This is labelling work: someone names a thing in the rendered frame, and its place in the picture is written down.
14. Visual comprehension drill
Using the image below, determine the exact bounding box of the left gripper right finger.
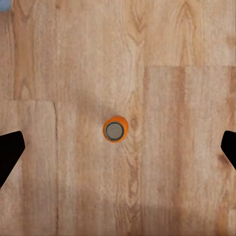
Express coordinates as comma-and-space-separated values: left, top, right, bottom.
220, 131, 236, 169

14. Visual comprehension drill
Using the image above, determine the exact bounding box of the can of soda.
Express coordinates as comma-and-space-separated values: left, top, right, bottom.
103, 116, 128, 143

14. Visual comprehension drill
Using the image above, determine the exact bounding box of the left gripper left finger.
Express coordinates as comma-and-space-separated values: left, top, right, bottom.
0, 131, 25, 188

